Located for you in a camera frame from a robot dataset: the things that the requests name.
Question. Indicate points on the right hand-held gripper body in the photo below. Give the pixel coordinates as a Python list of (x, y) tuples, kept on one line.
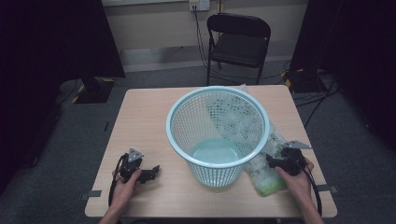
[(292, 161)]

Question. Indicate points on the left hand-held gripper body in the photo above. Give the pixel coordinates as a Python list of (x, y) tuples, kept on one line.
[(130, 165)]

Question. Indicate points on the clear green printed plastic bag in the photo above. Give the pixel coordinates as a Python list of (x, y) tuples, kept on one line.
[(267, 182)]

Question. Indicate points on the light blue mesh basket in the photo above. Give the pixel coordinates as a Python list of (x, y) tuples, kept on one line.
[(214, 152)]

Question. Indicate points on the person's right hand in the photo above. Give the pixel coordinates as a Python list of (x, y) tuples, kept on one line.
[(299, 185)]

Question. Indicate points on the person's left hand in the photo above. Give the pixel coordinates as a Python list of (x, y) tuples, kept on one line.
[(124, 191)]

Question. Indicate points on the black stand base yellow tape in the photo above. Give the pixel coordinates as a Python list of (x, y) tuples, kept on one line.
[(96, 91), (306, 81)]

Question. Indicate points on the black folding chair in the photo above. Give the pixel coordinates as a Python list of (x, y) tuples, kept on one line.
[(239, 46)]

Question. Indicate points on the black curtain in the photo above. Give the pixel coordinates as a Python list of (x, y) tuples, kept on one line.
[(358, 46)]

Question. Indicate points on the grey table bracket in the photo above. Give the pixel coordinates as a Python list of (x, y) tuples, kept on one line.
[(91, 194), (327, 188)]

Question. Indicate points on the white wall socket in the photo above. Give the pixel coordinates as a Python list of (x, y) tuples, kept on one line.
[(199, 4)]

